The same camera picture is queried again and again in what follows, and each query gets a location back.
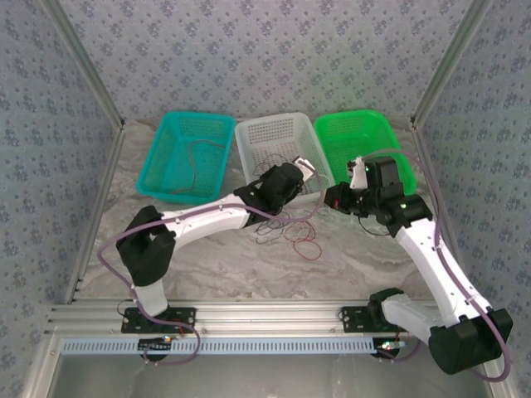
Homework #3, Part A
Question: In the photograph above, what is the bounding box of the dark thin wire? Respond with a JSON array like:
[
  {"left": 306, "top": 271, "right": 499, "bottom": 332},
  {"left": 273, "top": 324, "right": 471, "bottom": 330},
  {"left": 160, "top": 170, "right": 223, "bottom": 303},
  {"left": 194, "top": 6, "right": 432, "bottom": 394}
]
[{"left": 253, "top": 153, "right": 335, "bottom": 196}]

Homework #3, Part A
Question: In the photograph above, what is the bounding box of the purple thin wire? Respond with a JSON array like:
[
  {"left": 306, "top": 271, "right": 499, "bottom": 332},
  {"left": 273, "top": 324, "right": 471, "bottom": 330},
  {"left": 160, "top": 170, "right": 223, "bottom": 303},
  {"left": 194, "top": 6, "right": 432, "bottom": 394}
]
[{"left": 248, "top": 209, "right": 316, "bottom": 246}]

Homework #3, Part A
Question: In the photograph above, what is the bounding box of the red thin wire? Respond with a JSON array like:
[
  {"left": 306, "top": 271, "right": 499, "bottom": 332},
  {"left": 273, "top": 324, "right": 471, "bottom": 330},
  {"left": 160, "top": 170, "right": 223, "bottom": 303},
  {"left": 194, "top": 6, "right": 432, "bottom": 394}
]
[{"left": 285, "top": 219, "right": 324, "bottom": 261}]

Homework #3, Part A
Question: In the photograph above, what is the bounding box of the beige thin wire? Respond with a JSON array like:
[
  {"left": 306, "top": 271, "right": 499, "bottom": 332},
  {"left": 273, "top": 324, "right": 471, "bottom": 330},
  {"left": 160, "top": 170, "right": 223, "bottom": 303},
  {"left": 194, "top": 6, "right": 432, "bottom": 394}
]
[{"left": 284, "top": 223, "right": 316, "bottom": 245}]

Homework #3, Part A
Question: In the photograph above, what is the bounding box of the grey thin wire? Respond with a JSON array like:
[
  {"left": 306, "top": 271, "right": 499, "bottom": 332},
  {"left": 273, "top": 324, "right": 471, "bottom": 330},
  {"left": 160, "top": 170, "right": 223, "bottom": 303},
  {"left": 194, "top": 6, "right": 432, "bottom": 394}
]
[{"left": 170, "top": 139, "right": 228, "bottom": 196}]

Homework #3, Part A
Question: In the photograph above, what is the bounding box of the white plastic basket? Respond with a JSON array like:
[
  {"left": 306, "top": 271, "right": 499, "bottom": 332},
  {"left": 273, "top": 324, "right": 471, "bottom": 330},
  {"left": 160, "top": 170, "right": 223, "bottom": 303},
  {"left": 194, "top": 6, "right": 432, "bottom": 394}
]
[{"left": 234, "top": 111, "right": 336, "bottom": 206}]

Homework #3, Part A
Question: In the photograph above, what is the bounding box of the green plastic basket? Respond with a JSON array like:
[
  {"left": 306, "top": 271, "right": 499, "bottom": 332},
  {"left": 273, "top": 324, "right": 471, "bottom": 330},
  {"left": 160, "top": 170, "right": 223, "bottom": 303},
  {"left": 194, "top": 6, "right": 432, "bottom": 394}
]
[{"left": 313, "top": 109, "right": 418, "bottom": 197}]

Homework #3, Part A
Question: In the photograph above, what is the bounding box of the marble pattern table cover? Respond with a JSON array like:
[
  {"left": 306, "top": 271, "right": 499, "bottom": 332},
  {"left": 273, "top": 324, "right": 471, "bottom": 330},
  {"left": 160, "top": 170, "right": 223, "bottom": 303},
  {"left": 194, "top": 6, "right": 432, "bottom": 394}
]
[{"left": 66, "top": 117, "right": 472, "bottom": 304}]

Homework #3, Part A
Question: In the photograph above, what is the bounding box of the teal plastic basket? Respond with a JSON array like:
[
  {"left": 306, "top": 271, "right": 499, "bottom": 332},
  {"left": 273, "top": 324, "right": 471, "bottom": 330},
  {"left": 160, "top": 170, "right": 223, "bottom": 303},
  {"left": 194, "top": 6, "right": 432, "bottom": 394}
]
[{"left": 135, "top": 110, "right": 236, "bottom": 208}]

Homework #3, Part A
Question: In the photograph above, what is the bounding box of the black controller board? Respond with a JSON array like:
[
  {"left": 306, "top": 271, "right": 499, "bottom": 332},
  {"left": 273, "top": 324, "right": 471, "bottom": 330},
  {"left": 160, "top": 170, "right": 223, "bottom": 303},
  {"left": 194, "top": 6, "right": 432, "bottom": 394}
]
[
  {"left": 375, "top": 339, "right": 407, "bottom": 358},
  {"left": 138, "top": 337, "right": 175, "bottom": 352}
]

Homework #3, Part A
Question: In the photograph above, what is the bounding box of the grey metal sheet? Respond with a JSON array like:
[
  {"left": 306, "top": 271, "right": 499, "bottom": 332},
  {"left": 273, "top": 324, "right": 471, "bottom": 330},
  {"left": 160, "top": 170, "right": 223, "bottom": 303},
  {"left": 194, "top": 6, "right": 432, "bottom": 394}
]
[{"left": 43, "top": 352, "right": 497, "bottom": 398}]

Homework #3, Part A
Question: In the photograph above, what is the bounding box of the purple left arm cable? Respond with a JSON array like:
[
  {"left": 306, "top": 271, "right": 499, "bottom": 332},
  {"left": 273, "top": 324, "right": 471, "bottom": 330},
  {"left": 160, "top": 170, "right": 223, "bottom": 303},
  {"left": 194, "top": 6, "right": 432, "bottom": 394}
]
[{"left": 97, "top": 163, "right": 327, "bottom": 366}]

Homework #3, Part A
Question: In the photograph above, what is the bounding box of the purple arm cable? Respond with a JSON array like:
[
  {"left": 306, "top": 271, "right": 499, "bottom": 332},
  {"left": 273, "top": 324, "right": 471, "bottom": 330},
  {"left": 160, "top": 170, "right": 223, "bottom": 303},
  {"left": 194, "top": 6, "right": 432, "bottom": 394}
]
[
  {"left": 359, "top": 149, "right": 512, "bottom": 381},
  {"left": 97, "top": 163, "right": 327, "bottom": 366}
]

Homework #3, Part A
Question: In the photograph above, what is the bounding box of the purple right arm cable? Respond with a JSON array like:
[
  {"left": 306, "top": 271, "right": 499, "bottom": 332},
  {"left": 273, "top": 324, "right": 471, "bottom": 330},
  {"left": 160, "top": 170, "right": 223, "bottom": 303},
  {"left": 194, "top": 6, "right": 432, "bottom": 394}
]
[{"left": 359, "top": 149, "right": 512, "bottom": 381}]

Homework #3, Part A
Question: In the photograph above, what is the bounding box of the aluminium table side rail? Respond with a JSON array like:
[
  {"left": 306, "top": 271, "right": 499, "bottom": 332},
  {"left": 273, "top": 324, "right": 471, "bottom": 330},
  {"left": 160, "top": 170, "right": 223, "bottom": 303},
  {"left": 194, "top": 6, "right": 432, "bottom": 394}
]
[
  {"left": 410, "top": 119, "right": 474, "bottom": 300},
  {"left": 64, "top": 122, "right": 127, "bottom": 306}
]

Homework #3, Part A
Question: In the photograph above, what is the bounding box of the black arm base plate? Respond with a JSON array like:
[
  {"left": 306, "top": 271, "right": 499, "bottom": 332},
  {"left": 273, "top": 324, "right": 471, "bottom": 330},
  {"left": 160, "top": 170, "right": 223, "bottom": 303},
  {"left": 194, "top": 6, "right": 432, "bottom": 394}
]
[
  {"left": 340, "top": 305, "right": 418, "bottom": 334},
  {"left": 120, "top": 305, "right": 197, "bottom": 334}
]

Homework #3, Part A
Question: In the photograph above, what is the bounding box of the aluminium upright frame post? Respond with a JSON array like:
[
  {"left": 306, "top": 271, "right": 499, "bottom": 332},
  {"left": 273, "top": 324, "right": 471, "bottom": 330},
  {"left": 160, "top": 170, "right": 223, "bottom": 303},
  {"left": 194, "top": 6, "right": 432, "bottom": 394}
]
[
  {"left": 41, "top": 0, "right": 126, "bottom": 130},
  {"left": 409, "top": 0, "right": 495, "bottom": 129}
]

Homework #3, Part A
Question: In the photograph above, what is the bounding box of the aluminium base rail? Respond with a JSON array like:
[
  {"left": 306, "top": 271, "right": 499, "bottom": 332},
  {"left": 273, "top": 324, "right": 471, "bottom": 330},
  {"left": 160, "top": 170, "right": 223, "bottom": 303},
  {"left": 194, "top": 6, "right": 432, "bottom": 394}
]
[{"left": 45, "top": 298, "right": 435, "bottom": 337}]

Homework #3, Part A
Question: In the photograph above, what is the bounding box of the white slotted cable duct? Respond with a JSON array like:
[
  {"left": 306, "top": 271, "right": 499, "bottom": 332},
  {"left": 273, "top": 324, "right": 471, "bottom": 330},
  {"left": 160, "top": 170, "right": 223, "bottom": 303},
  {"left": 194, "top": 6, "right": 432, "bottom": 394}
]
[{"left": 61, "top": 336, "right": 402, "bottom": 356}]

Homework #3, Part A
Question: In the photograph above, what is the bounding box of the aluminium frame leg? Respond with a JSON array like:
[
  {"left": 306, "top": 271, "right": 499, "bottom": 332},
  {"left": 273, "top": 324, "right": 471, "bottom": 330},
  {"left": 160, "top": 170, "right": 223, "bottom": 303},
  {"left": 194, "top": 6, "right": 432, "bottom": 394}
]
[
  {"left": 20, "top": 336, "right": 64, "bottom": 398},
  {"left": 476, "top": 368, "right": 518, "bottom": 398}
]

